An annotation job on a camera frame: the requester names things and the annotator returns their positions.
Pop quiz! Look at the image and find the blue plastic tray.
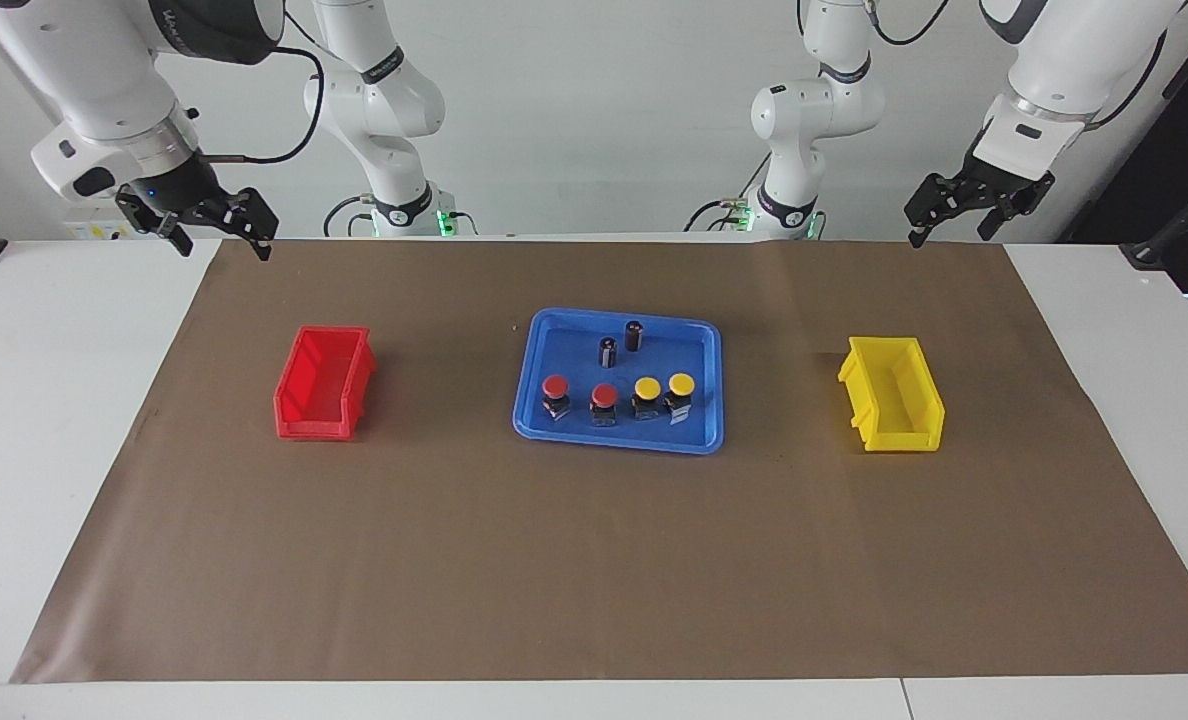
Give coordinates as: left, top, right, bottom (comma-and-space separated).
512, 307, 725, 456

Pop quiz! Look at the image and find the white power strip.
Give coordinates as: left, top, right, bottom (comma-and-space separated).
62, 218, 140, 241

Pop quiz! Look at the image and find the black stand pole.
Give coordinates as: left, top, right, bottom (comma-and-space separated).
1119, 165, 1188, 271

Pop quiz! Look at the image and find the red plastic bin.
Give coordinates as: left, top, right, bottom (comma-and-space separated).
273, 325, 377, 442

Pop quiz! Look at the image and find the yellow plastic bin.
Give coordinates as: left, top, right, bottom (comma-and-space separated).
838, 336, 946, 453

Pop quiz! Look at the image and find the dark background panel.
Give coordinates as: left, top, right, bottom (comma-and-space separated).
1059, 0, 1188, 293

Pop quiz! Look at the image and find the brown paper mat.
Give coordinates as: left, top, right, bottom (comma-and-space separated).
9, 238, 1188, 685

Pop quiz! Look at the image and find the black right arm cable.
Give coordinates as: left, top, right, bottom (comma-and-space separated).
202, 45, 327, 166

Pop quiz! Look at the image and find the black base cable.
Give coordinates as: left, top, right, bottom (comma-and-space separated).
682, 150, 770, 233
322, 193, 380, 238

